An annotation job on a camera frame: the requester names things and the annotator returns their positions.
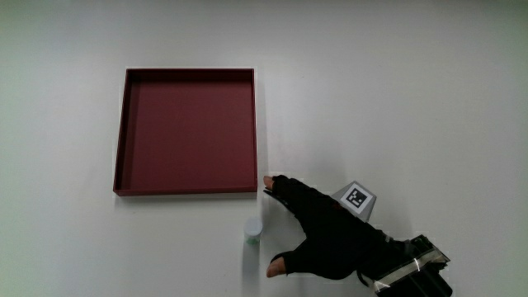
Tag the person's right hand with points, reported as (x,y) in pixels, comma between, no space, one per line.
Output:
(334,243)

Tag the white-capped green glue stick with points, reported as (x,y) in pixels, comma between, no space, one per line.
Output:
(253,229)

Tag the person's right forearm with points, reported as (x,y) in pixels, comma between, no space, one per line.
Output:
(416,268)

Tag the dark red square tray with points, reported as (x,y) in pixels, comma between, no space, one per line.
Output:
(189,136)

